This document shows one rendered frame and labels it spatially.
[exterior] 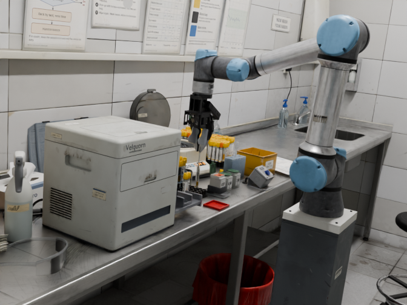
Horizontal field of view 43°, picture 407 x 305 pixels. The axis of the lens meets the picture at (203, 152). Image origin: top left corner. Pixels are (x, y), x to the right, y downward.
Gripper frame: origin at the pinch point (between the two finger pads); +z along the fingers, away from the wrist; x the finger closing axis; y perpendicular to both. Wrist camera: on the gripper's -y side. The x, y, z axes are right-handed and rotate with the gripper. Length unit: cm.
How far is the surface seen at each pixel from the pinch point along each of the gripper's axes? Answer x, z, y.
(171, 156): 12.6, -5.2, 37.3
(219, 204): 12.9, 17.3, 4.6
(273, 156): 9.1, 8.6, -48.0
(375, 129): 9, 17, -245
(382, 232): 27, 96, -246
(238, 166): 2.6, 11.2, -27.8
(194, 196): 9.2, 12.8, 16.0
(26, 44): -51, -31, 36
